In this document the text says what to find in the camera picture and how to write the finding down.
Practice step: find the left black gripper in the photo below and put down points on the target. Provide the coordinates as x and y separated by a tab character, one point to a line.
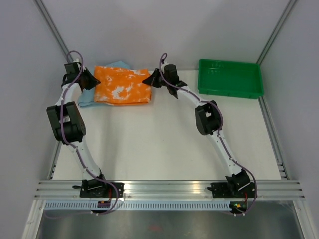
92	80

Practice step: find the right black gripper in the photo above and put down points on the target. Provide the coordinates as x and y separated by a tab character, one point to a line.
151	80

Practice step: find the orange tie-dye trousers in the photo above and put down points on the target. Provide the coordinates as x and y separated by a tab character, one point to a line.
137	92

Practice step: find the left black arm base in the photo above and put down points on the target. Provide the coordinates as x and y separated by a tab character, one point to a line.
95	189

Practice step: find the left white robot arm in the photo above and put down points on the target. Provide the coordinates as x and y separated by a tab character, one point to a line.
67	123

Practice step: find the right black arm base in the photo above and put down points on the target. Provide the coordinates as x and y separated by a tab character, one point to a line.
236	186

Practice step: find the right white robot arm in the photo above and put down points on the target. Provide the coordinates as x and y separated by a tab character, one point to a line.
209	123

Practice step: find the light blue folded trousers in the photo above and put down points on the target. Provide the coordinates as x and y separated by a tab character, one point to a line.
112	90

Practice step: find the green plastic tray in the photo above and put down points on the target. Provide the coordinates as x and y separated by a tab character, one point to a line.
230	79

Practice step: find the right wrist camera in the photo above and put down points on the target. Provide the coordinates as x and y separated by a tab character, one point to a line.
170	73

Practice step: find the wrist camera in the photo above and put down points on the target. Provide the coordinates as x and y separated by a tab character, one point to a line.
170	73
73	67

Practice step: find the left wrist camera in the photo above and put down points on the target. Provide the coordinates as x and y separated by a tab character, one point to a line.
73	67

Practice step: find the aluminium mounting rail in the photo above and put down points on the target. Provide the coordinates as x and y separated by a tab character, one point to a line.
267	190

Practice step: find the white slotted cable duct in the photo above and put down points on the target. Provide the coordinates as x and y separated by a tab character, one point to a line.
141	205

